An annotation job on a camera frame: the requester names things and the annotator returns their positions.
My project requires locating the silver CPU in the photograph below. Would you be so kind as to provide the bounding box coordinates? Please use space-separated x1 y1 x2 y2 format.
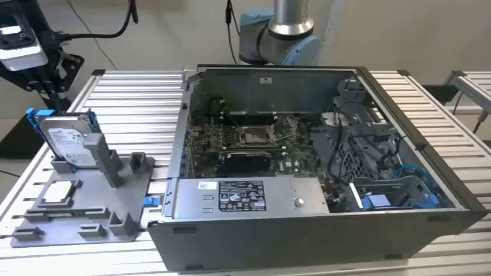
42 181 76 204

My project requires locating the black wire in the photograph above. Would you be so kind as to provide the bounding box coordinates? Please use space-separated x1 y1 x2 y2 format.
329 111 353 185

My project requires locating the dark RAM stick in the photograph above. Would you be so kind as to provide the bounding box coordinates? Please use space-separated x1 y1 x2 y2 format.
27 210 111 217

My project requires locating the thick black cable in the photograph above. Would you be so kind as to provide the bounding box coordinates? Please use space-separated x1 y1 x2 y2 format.
48 0 139 40

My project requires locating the blue wire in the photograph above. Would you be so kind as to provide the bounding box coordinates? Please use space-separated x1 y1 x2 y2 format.
394 163 439 208

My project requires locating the thin black cable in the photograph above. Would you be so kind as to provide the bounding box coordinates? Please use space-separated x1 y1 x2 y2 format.
225 0 239 64

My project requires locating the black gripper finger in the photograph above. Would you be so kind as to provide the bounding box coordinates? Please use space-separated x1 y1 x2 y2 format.
50 53 86 112
0 67 59 110

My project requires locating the hard disk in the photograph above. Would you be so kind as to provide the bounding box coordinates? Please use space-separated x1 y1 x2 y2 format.
26 108 102 173

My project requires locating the grey disk bay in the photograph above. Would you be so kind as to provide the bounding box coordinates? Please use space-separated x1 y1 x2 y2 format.
351 176 439 211

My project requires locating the metal slat side table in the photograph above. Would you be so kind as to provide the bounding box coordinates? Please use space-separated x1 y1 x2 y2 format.
446 70 491 108

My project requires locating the green motherboard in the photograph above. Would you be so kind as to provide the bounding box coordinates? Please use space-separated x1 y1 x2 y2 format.
187 114 329 178

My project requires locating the grey open PC case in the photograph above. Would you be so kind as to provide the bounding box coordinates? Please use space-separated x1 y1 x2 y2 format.
147 63 489 273

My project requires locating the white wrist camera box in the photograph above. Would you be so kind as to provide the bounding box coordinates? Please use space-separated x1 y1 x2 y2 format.
0 26 50 72

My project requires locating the grey parts rack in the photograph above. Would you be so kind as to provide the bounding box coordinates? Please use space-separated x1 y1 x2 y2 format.
10 135 157 248

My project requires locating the black graphics card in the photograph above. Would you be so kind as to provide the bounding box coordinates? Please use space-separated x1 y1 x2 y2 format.
222 152 274 176

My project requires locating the silver power supply unit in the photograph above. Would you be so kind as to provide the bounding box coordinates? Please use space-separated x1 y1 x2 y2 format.
171 177 331 221

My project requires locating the metal socket cover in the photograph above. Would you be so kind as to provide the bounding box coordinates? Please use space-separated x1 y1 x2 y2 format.
270 120 299 139

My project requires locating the CPU socket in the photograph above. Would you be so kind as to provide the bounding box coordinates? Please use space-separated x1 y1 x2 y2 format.
242 125 273 145

